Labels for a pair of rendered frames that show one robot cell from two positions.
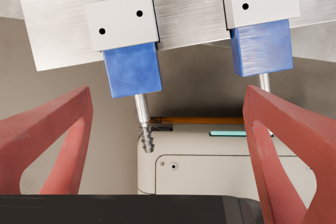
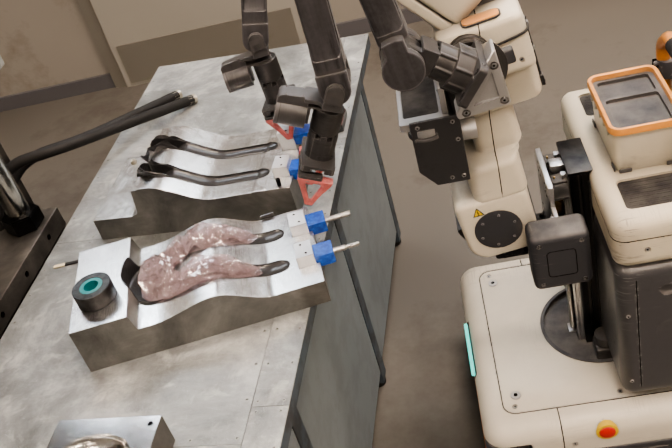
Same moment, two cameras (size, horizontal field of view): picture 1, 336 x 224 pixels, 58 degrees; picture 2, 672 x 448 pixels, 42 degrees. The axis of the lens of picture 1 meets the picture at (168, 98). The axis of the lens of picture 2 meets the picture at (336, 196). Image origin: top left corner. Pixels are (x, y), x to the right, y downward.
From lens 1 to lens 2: 165 cm
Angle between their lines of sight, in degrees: 57
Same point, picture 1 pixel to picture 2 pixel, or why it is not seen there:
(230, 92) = (452, 411)
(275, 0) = (297, 215)
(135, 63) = (319, 247)
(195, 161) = (505, 376)
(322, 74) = (420, 329)
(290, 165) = (493, 298)
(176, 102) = not seen: outside the picture
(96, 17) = (300, 254)
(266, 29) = (307, 219)
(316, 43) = not seen: hidden behind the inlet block
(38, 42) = (312, 281)
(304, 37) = not seen: hidden behind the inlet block
